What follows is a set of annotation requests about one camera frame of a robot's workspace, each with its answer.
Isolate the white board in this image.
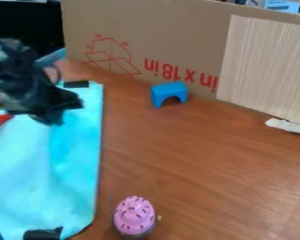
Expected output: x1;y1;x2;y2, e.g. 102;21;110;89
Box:
215;14;300;126

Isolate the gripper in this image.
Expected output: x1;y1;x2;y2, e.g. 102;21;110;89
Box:
0;64;85;127

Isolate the cardboard box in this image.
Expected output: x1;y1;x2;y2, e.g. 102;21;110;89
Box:
59;0;300;99

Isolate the blue arch block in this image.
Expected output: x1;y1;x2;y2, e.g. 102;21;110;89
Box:
150;81;189;109

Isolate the turquoise cloth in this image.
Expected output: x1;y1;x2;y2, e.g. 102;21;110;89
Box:
0;80;105;240

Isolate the white cloth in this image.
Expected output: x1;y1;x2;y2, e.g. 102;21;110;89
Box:
263;117;300;136

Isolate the pink toy cupcake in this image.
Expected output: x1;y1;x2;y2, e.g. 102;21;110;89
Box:
111;195;158;239

